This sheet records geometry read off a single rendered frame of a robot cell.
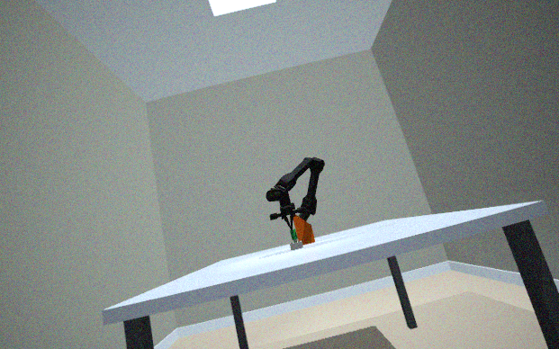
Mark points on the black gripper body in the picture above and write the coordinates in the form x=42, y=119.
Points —
x=275, y=215

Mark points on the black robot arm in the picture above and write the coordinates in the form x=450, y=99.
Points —
x=288, y=181

